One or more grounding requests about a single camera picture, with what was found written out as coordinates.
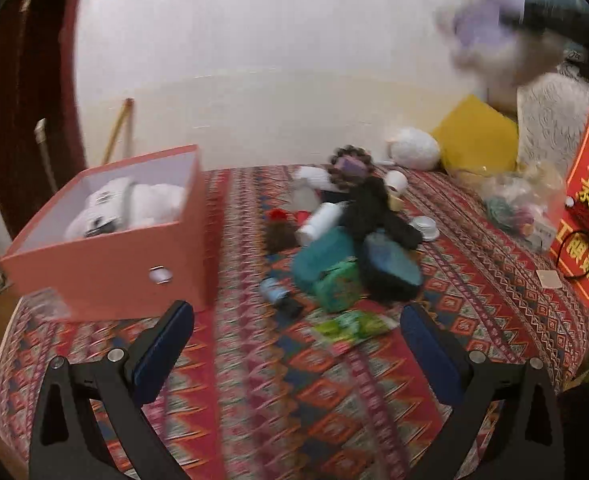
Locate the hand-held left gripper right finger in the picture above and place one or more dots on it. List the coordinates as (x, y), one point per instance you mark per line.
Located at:
(427, 355)

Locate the blue pouch with black zipper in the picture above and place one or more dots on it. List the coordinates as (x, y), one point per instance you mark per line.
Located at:
(389, 260)

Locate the clear plastic bag of things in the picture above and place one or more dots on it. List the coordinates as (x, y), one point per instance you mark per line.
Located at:
(514, 205)

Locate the white round plush ball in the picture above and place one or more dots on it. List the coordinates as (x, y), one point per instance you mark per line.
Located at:
(414, 147)

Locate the white round lid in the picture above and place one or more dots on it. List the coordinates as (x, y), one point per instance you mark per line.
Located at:
(423, 227)

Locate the white patterned pillow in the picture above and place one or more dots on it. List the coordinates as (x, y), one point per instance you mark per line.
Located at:
(549, 120)

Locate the green snack packet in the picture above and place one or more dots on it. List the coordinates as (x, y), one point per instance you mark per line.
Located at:
(354, 325)

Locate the white plastic bottle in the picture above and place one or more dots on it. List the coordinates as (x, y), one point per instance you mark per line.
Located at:
(319, 222)

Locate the yellow pillow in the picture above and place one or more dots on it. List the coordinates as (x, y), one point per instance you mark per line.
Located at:
(474, 135)

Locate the red small item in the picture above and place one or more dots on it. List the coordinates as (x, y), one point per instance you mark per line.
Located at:
(277, 215)

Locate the white square pad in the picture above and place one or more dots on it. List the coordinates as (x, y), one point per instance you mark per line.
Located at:
(547, 278)

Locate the white plush toy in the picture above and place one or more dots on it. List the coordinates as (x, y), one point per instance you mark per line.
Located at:
(154, 205)

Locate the dark wooden door frame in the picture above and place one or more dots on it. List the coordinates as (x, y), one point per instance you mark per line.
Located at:
(19, 110)

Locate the pink storage box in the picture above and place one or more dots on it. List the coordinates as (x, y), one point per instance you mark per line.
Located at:
(114, 270)

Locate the small dark dropper bottle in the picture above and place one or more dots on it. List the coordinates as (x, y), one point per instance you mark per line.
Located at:
(274, 290)

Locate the beige small cup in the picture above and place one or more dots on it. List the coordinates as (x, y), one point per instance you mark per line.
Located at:
(395, 202)

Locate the patterned red blanket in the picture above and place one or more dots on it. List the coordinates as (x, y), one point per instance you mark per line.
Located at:
(274, 410)

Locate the white cloth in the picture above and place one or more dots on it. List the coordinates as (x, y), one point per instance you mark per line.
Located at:
(312, 177)

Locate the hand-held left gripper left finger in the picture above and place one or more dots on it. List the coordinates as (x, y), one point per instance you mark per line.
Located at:
(167, 345)

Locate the clear plastic bottle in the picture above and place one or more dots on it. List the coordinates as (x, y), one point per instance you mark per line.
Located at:
(304, 199)

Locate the purple white soft item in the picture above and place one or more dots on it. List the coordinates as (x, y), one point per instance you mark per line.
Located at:
(474, 25)

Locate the black dotted glove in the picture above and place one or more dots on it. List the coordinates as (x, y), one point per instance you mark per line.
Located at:
(367, 205)
(402, 235)

